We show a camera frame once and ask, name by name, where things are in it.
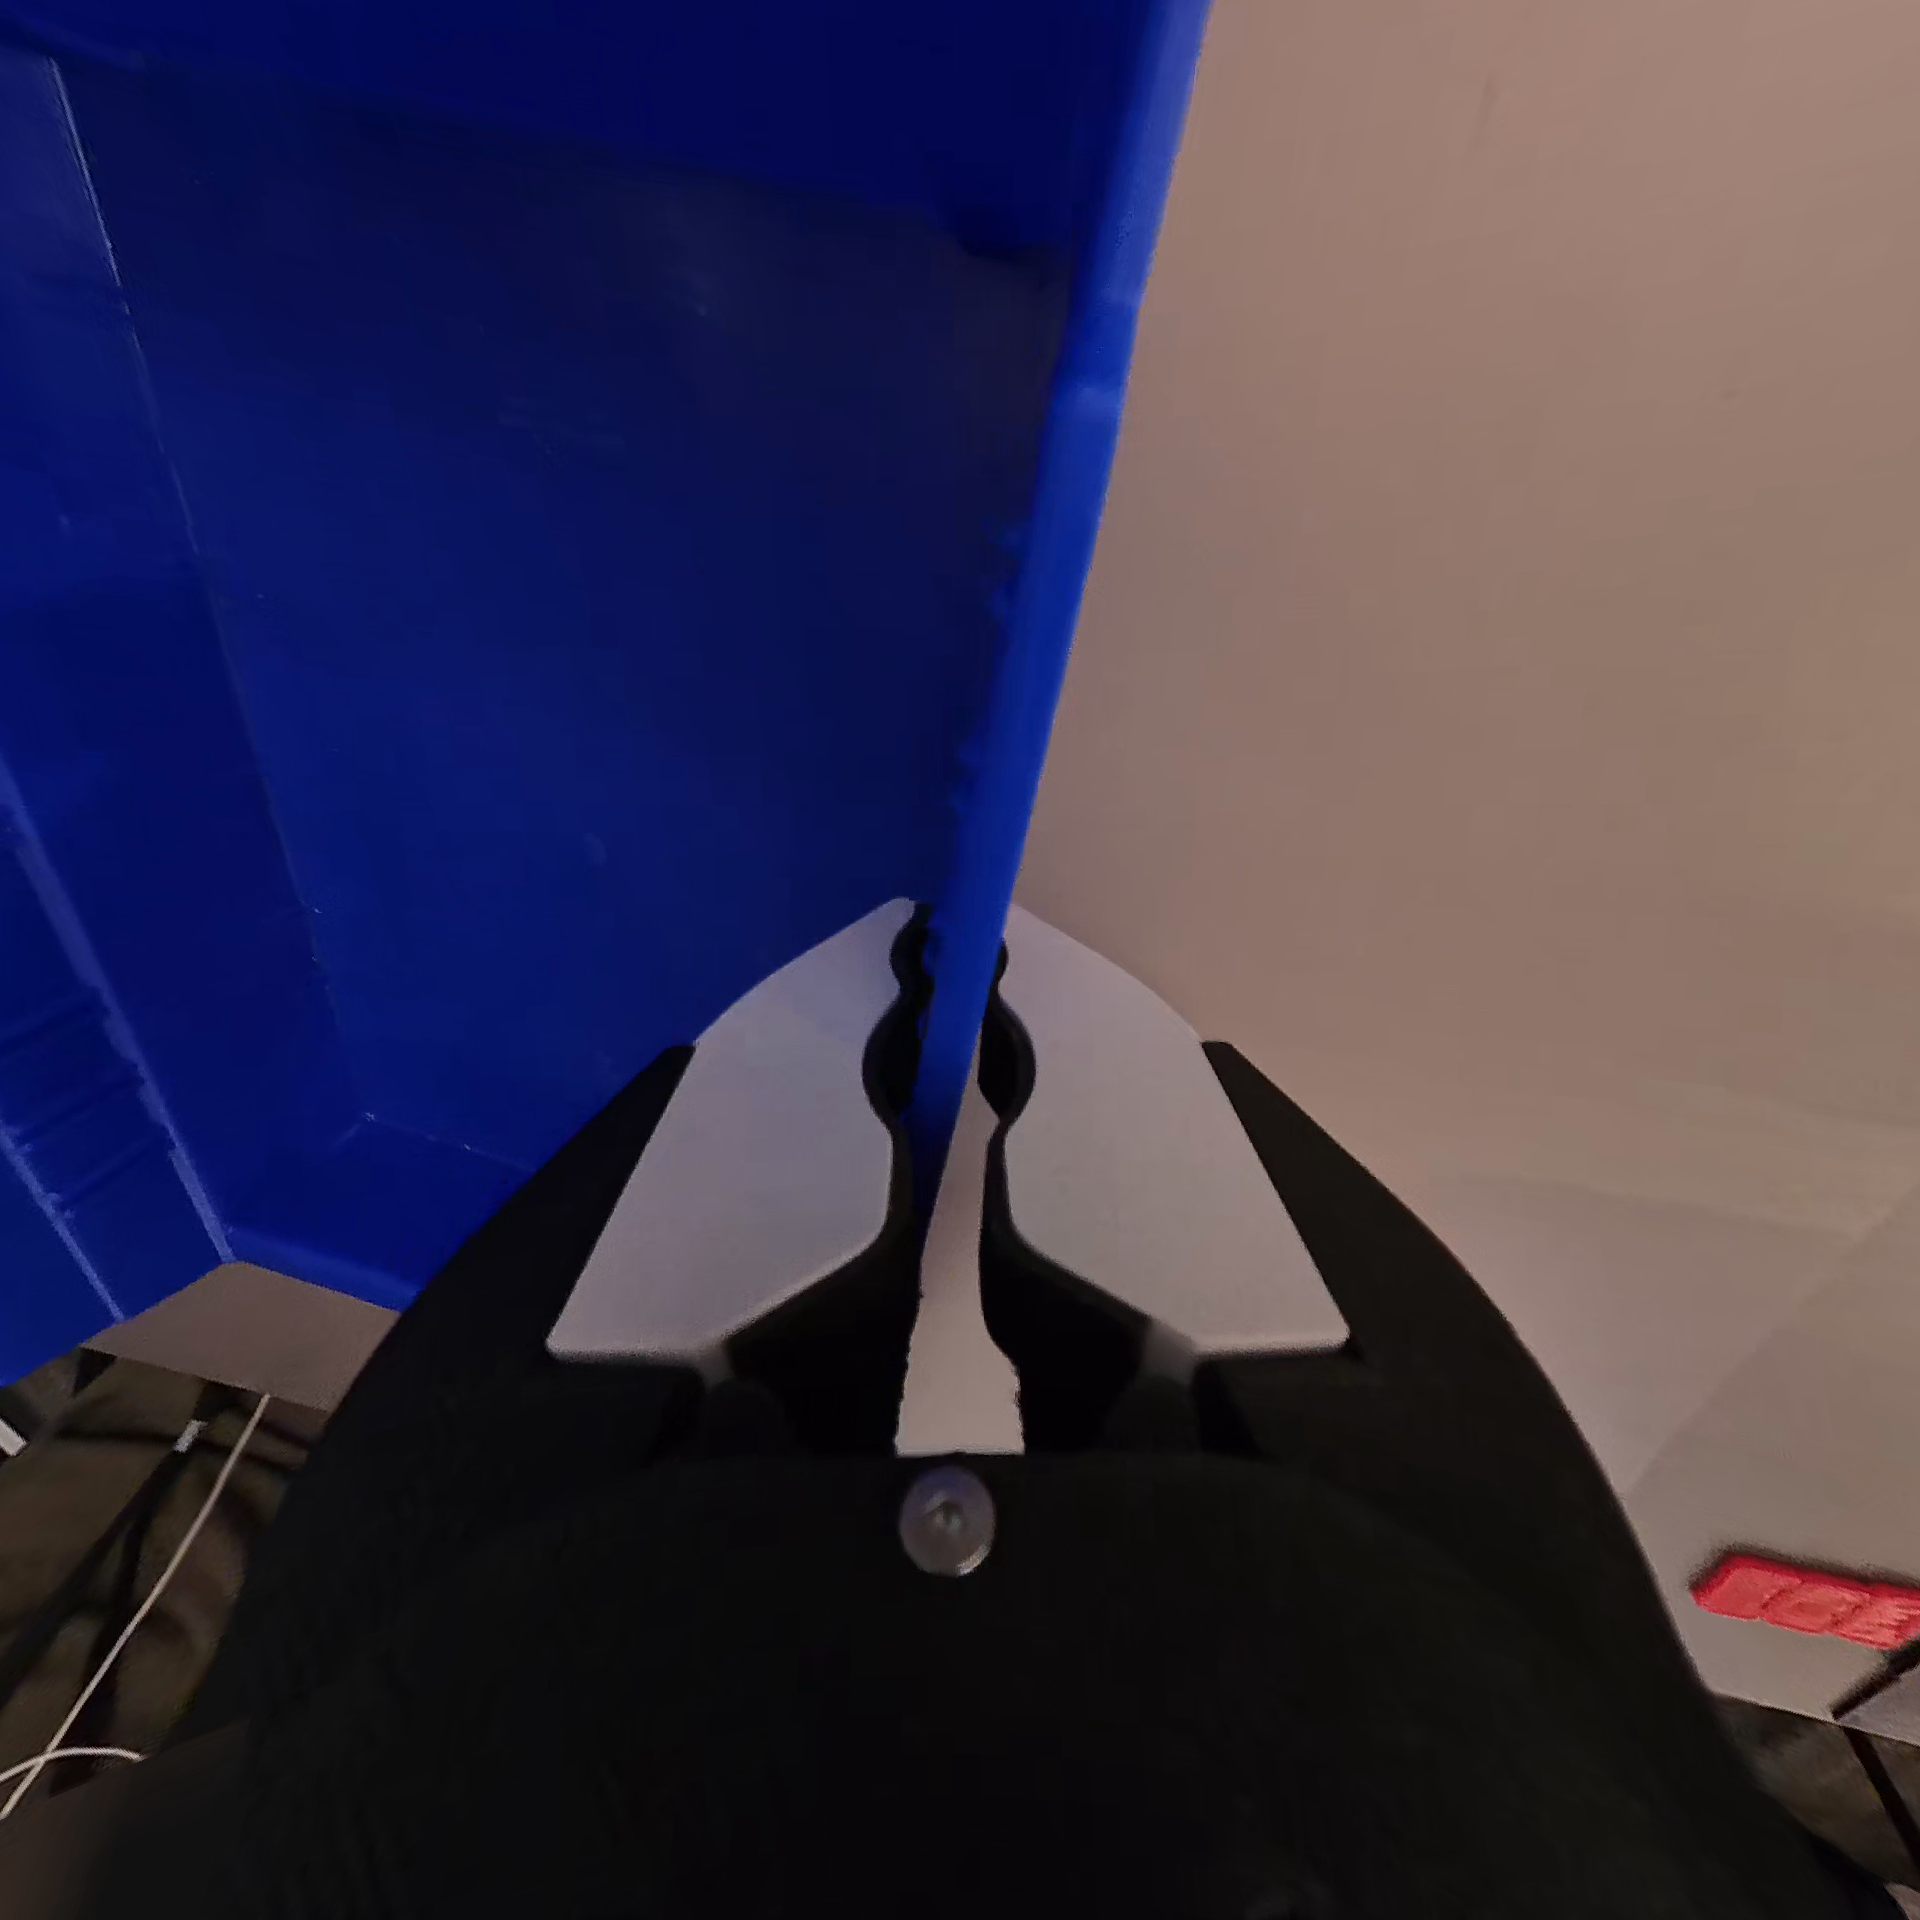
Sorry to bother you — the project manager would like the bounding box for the white cable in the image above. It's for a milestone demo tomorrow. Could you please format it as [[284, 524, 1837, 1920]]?
[[0, 1388, 279, 1824]]

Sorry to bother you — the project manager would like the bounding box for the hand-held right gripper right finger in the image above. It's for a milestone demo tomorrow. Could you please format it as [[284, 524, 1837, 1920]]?
[[977, 903, 1353, 1450]]

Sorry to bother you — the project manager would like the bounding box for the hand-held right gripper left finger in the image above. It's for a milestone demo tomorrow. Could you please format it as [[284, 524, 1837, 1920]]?
[[545, 896, 940, 1454]]

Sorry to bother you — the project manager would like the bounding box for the blue plastic bin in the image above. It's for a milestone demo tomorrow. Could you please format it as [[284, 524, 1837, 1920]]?
[[0, 0, 1214, 1390]]

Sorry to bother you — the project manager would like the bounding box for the red flat block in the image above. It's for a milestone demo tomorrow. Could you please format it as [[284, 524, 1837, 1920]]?
[[1692, 1552, 1920, 1652]]

